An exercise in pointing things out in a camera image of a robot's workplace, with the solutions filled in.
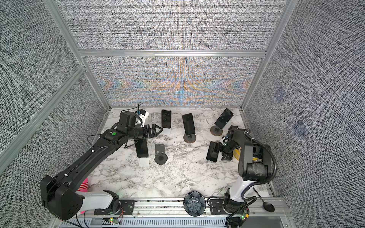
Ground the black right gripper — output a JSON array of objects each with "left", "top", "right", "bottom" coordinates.
[{"left": 212, "top": 142, "right": 240, "bottom": 160}]

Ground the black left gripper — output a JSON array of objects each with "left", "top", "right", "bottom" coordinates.
[{"left": 128, "top": 123, "right": 163, "bottom": 141}]

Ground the teal edged phone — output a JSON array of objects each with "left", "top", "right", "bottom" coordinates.
[{"left": 206, "top": 142, "right": 219, "bottom": 162}]

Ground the black phone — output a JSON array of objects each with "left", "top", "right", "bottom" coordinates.
[{"left": 135, "top": 138, "right": 149, "bottom": 158}]

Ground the dark grey cased phone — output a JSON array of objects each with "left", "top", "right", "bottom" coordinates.
[{"left": 182, "top": 114, "right": 195, "bottom": 135}]

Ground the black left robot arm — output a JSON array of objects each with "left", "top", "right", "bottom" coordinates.
[{"left": 40, "top": 124, "right": 163, "bottom": 220}]

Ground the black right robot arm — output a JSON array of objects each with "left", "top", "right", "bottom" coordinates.
[{"left": 219, "top": 125, "right": 276, "bottom": 213}]

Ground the wood base stand far right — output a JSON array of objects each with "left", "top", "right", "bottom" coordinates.
[{"left": 210, "top": 126, "right": 223, "bottom": 136}]

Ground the purple edged phone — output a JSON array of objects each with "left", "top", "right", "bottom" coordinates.
[{"left": 161, "top": 110, "right": 172, "bottom": 129}]

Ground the dark grey round phone stand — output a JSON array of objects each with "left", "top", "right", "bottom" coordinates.
[{"left": 155, "top": 144, "right": 168, "bottom": 165}]

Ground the green edged phone far right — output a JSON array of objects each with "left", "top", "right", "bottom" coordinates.
[{"left": 214, "top": 108, "right": 234, "bottom": 129}]

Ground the white folding phone stand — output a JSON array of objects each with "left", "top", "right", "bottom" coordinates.
[{"left": 139, "top": 157, "right": 150, "bottom": 167}]

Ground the yellow rimmed bamboo steamer basket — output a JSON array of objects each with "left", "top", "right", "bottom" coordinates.
[{"left": 232, "top": 147, "right": 241, "bottom": 161}]

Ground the black spoon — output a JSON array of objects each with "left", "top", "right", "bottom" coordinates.
[{"left": 252, "top": 188, "right": 275, "bottom": 213}]

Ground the pink white plush toy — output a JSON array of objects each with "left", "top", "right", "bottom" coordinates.
[{"left": 77, "top": 178, "right": 89, "bottom": 192}]

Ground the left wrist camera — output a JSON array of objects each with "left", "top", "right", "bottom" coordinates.
[{"left": 137, "top": 109, "right": 149, "bottom": 127}]

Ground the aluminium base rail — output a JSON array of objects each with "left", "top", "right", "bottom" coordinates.
[{"left": 48, "top": 198, "right": 296, "bottom": 228}]

